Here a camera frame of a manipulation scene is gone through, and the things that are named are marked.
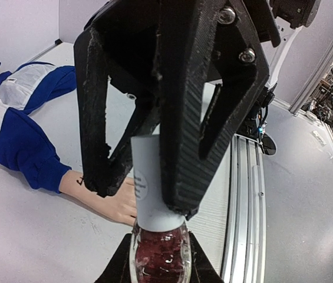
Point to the red nail polish bottle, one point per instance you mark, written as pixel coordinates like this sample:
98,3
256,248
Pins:
160,256

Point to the blue white red jacket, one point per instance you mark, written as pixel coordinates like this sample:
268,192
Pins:
24,147

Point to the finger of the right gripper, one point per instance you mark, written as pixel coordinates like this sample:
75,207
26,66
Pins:
211,70
115,49

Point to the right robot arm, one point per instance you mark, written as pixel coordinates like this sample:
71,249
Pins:
286,18

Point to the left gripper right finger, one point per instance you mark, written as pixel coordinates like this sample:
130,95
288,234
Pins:
202,270

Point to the mannequin hand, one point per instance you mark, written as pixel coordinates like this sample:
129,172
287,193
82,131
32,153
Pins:
120,208

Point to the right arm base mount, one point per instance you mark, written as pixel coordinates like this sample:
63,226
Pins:
254,125

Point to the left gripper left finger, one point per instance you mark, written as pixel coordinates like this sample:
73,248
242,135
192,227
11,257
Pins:
117,270

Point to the aluminium front rail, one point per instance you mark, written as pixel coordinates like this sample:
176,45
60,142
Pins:
244,251

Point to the white nail polish cap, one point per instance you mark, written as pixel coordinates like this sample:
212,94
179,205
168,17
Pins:
152,213

